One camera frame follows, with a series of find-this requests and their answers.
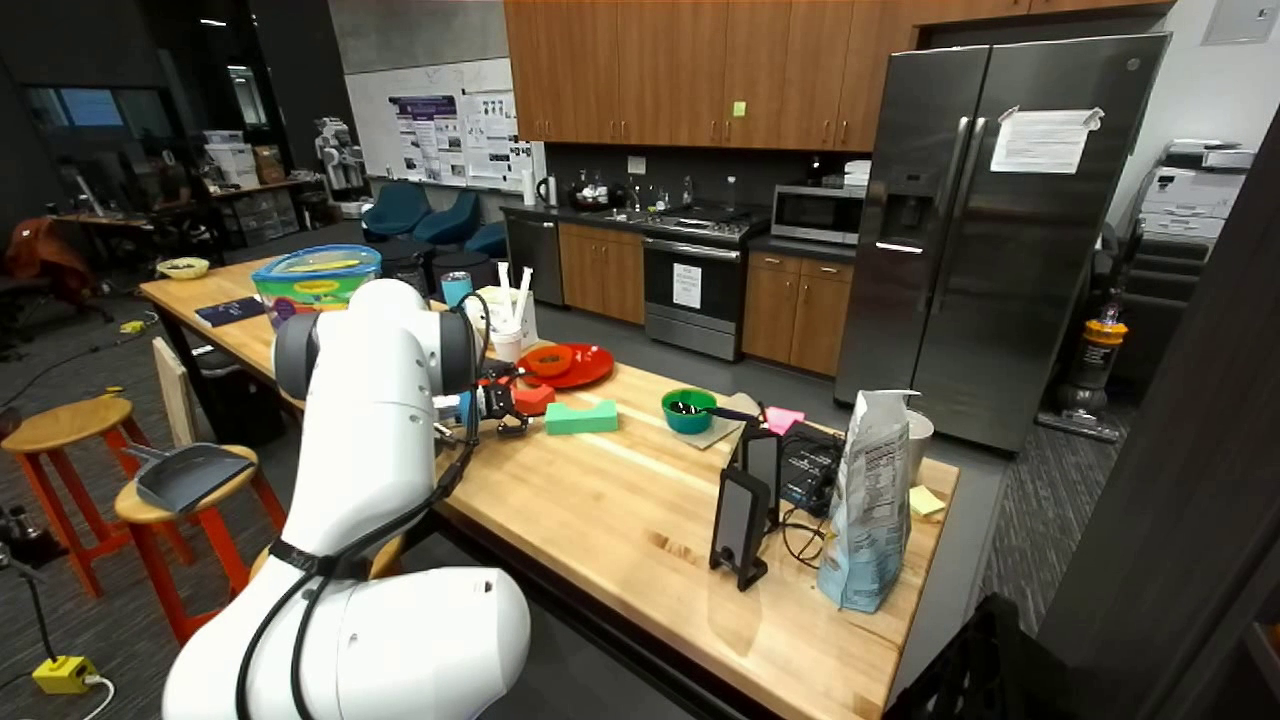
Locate red plate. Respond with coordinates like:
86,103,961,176
515,338,621,397

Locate stainless steel refrigerator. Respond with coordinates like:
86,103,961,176
832,28,1172,454

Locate plastic tub blue lid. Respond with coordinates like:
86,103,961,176
248,240,387,306

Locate orange foam block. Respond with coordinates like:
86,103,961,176
508,374,561,419

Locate brown lower cabinets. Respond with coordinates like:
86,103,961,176
557,216,855,379

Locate white blue coffee bag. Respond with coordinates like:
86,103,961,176
812,383,924,614

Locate black device cable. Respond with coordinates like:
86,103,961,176
768,511,842,573

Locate black oven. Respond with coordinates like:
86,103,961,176
642,216,752,365

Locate small black box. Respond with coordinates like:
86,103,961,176
776,414,847,518

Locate white paper cup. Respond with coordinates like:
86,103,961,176
899,403,936,483

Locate pink sticky notes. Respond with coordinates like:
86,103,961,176
757,399,808,438

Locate blue lounge chair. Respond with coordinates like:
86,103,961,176
355,180,513,268

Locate yellow floor power box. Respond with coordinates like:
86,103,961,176
28,653,97,698

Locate green foam block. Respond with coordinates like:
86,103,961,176
540,397,624,438

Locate brown cabinets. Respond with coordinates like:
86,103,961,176
501,0,1178,152
557,216,855,379

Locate wooden stool orange legs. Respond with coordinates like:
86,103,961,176
113,438,291,653
0,390,148,598

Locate black phone on stand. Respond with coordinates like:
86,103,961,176
705,454,776,591

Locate white wall poster board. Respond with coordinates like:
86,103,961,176
340,57,547,194

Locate grey office printer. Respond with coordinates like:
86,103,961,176
1118,136,1257,403

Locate black tablet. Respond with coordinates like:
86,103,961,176
194,297,272,333

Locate black upright device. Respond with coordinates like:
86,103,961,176
736,419,783,529

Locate brown leather chair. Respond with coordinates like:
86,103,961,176
0,211,158,323

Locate black dishwasher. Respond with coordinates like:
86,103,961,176
506,211,568,306

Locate wooden side table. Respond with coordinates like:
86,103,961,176
138,254,393,403

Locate brown upper cabinets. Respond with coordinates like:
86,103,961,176
501,0,1178,152

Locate silver microwave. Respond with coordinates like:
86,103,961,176
768,180,868,246

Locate paper sheet on refrigerator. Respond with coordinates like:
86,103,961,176
986,100,1108,176

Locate pale bowl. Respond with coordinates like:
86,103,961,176
153,252,216,282

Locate yellow upright vacuum cleaner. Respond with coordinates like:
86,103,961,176
1055,300,1131,426

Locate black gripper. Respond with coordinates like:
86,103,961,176
472,366,527,438

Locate green bowl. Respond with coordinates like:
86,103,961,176
655,383,726,436

